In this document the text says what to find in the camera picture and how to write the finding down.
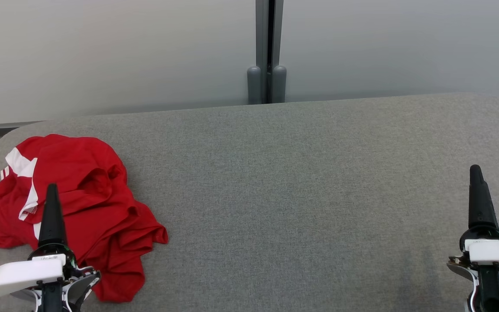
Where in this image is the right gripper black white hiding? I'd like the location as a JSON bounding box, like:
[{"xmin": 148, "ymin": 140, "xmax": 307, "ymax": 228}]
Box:
[{"xmin": 460, "ymin": 164, "xmax": 499, "ymax": 266}]

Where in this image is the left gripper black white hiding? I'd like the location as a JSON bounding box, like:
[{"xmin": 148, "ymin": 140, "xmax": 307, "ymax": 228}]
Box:
[{"xmin": 0, "ymin": 183, "xmax": 78, "ymax": 304}]

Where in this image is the red white jersey shirt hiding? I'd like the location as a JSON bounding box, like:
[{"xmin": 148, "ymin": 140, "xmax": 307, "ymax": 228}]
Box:
[{"xmin": 0, "ymin": 173, "xmax": 168, "ymax": 302}]

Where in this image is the grey partition post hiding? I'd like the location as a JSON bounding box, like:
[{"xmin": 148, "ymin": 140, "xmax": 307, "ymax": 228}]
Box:
[{"xmin": 246, "ymin": 0, "xmax": 287, "ymax": 105}]

